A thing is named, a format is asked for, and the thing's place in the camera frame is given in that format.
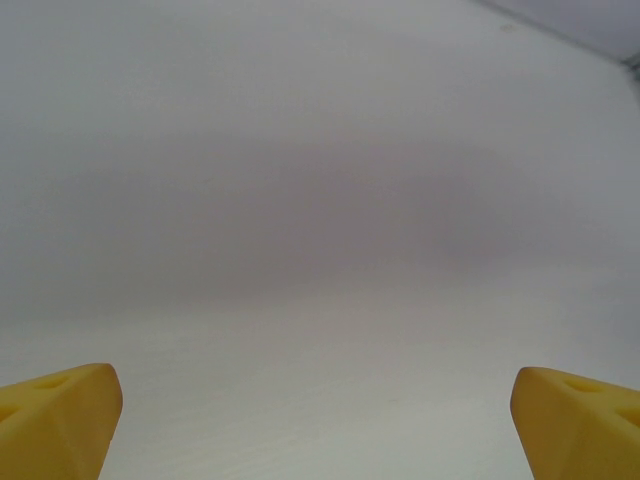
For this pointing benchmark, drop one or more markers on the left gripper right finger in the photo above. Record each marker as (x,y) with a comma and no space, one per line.
(580,435)

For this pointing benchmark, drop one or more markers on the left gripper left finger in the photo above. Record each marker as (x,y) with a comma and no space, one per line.
(55,430)

